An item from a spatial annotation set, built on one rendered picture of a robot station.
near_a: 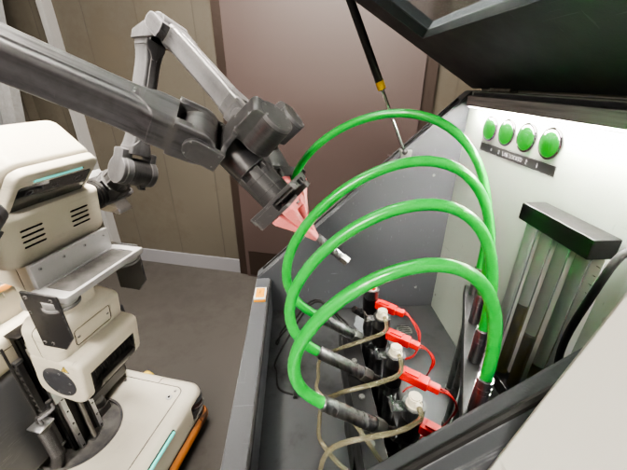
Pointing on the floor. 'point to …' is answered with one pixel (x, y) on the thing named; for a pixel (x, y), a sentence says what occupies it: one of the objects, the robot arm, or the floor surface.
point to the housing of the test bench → (576, 94)
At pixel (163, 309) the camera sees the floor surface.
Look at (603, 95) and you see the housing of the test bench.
